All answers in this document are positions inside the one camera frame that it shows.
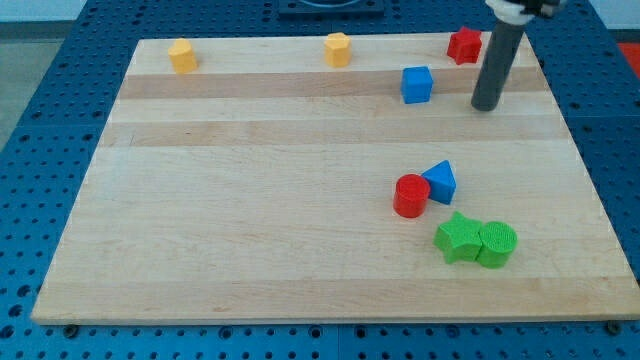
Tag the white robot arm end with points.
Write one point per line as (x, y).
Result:
(520, 12)

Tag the wooden board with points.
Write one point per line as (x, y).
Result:
(259, 189)

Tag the red cylinder block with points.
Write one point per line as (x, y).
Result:
(411, 195)

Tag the blue triangle block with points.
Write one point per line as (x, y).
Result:
(442, 182)

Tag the yellow hexagon block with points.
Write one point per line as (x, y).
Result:
(337, 50)

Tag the blue cube block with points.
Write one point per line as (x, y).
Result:
(416, 85)

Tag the green star block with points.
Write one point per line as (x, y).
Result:
(458, 238)

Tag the yellow heart block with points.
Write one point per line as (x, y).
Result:
(182, 56)

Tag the green cylinder block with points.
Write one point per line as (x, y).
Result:
(499, 240)

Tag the red star block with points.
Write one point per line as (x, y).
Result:
(465, 46)

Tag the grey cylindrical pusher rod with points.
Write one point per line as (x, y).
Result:
(498, 60)

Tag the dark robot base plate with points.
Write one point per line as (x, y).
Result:
(323, 8)

